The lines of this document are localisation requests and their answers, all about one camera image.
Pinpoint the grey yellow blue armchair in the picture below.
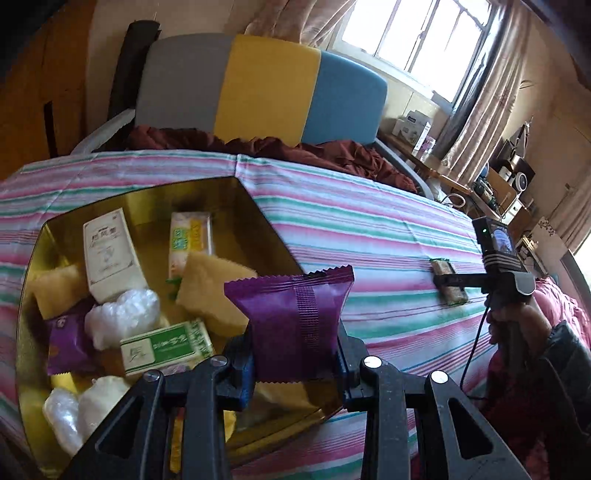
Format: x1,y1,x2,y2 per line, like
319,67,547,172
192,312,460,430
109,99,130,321
71,33,435,199

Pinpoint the striped tablecloth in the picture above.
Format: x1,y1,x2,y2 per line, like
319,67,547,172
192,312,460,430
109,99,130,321
0,148,541,480

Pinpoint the purple snack packet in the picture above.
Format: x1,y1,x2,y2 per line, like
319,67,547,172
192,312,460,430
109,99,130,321
224,264,355,384
45,305,100,376

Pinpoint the brown biscuit packet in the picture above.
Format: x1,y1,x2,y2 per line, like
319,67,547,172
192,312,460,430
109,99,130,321
429,257,471,306

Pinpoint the wooden side table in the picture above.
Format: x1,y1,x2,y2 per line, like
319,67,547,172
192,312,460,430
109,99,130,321
379,131,472,195

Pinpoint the cluttered wooden cabinet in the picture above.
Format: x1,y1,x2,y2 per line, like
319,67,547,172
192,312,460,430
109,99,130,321
468,138,539,232

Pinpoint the white blue-label box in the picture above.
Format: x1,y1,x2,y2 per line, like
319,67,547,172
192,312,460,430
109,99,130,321
399,111,433,151

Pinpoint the cracker packet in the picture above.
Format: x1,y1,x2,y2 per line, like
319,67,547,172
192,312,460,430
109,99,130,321
166,211,215,282

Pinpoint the person's right forearm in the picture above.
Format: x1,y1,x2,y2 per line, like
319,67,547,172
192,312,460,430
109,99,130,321
536,320,591,444

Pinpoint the window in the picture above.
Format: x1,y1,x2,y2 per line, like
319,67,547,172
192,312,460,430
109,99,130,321
344,0,499,104

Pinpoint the beige patterned curtain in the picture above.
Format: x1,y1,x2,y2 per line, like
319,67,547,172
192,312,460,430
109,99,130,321
245,0,358,47
436,0,532,169

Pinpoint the white floral box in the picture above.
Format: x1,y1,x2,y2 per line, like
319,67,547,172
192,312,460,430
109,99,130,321
519,217,575,278

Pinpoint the black rolled mat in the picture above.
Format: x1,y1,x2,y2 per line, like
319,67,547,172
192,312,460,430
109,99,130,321
107,21,162,123

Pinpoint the wooden wardrobe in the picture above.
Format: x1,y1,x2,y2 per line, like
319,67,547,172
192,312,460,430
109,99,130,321
0,0,98,181

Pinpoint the black cable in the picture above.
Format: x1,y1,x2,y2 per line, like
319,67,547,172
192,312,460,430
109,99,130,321
459,295,492,402

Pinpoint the green carton box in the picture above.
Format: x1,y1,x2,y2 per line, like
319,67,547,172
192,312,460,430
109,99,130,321
120,319,215,380

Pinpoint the white carton box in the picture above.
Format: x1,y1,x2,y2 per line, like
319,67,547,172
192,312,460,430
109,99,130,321
83,208,147,305

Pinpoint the person's red jacket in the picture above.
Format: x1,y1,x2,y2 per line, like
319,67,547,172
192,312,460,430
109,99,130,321
480,274,591,480

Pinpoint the maroon blanket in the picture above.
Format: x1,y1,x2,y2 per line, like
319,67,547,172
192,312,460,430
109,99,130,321
126,124,419,195

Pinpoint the person's right hand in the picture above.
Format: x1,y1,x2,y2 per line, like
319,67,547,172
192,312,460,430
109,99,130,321
488,299,552,367

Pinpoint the white plastic bag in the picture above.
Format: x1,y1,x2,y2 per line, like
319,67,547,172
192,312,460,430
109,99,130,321
84,288,161,352
42,387,86,455

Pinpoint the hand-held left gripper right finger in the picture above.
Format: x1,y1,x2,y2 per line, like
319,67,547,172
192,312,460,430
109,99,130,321
338,323,532,480

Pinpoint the yellow sponge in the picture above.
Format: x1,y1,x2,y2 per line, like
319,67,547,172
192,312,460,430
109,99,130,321
175,250,259,335
30,263,90,320

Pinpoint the gold tin box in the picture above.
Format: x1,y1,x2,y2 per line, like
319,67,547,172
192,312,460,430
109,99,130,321
14,175,345,478

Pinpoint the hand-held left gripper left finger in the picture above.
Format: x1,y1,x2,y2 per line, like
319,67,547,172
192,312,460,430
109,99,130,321
60,335,256,480

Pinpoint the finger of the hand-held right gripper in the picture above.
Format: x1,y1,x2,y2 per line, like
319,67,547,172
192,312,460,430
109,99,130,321
434,272,485,289

